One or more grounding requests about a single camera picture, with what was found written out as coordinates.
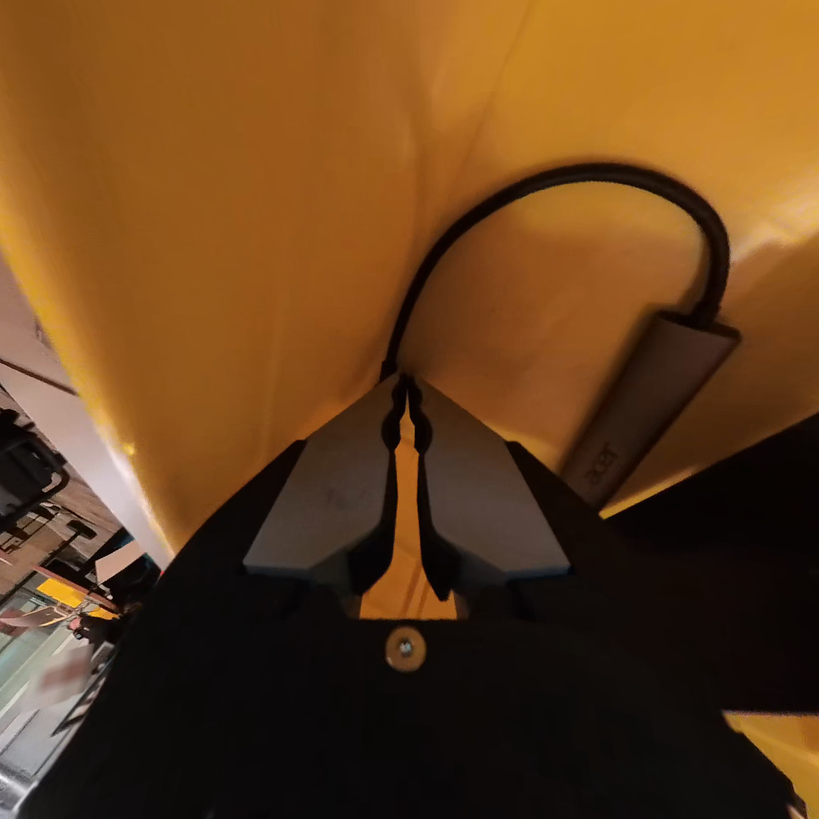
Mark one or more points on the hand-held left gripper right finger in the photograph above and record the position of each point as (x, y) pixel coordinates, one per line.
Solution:
(486, 505)

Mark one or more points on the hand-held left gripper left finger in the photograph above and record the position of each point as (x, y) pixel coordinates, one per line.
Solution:
(320, 499)

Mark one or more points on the grey metal usb hub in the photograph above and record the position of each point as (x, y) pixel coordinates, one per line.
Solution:
(646, 397)

